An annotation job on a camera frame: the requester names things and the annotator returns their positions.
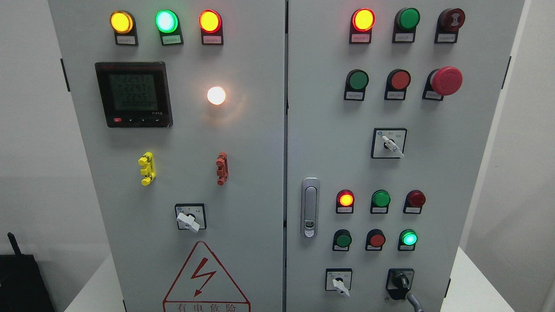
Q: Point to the black rotary knob switch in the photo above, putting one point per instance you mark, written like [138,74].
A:
[399,282]

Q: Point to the red-rimmed amber indicator lamp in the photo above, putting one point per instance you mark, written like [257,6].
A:
[211,27]

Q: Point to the red lit lamp lower left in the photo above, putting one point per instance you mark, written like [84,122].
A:
[345,200]

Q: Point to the red push button lower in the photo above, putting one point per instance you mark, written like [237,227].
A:
[375,240]

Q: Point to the red push button upper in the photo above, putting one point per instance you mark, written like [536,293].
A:
[397,84]

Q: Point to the green push button upper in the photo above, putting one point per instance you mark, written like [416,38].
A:
[355,85]

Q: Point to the grey right cabinet door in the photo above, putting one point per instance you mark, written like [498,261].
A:
[331,139]

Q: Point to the green push button lower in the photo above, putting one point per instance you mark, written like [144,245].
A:
[342,240]

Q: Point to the red terminal connector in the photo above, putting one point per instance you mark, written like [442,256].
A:
[222,168]

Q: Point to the green lamp lower middle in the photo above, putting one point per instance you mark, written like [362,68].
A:
[380,202]

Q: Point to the red push button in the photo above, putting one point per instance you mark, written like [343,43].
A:
[375,240]
[397,84]

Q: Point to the white glowing lamp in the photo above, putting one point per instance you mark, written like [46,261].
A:
[216,95]

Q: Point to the white selector switch upper right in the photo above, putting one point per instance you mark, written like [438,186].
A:
[388,143]

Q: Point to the grey left cabinet door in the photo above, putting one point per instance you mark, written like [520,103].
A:
[244,217]

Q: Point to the black box with antenna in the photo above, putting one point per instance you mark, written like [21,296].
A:
[22,286]

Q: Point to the green lamp top right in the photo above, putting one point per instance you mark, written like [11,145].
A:
[405,23]

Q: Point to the white selector switch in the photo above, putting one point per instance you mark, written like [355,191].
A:
[339,280]
[388,143]

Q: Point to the red triangle warning sticker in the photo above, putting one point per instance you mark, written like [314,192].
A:
[204,285]

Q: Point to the red lit lamp right door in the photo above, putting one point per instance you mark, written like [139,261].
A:
[360,27]

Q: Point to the green illuminated button lower right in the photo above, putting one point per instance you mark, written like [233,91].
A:
[407,240]

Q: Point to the red lamp lower right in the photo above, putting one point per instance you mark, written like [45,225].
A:
[414,202]

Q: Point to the yellow terminal connector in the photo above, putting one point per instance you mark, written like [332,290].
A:
[146,161]

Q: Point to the dark red buzzer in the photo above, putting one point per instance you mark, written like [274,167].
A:
[448,24]

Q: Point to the black digital power meter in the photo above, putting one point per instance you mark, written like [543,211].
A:
[135,94]

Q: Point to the green lit indicator lamp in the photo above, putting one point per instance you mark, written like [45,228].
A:
[168,25]

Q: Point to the white selector switch bottom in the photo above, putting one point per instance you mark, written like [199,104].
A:
[339,280]

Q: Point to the yellow indicator lamp top left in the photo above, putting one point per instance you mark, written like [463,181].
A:
[124,27]

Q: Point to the white selector switch left door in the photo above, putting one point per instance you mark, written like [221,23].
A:
[190,217]

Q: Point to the red emergency stop button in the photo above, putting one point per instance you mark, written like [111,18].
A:
[442,82]

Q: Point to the green push button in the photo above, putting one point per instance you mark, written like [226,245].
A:
[355,85]
[342,240]

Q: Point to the grey cabinet door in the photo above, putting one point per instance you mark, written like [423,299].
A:
[244,217]
[331,139]

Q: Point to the silver door lock handle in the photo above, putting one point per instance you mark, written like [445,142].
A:
[310,191]

